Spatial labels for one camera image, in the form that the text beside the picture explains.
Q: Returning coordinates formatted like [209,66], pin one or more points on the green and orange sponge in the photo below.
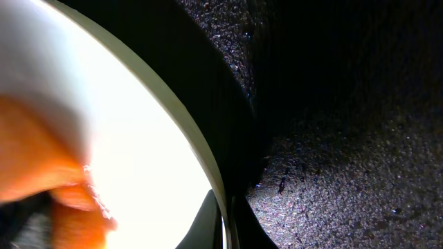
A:
[33,161]

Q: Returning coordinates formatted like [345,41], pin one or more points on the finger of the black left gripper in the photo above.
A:
[26,224]

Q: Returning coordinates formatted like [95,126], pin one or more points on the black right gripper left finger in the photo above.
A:
[206,229]

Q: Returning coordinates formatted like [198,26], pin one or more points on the black rectangular tray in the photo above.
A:
[325,115]

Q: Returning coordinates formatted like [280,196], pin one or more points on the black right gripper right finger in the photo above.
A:
[247,233]

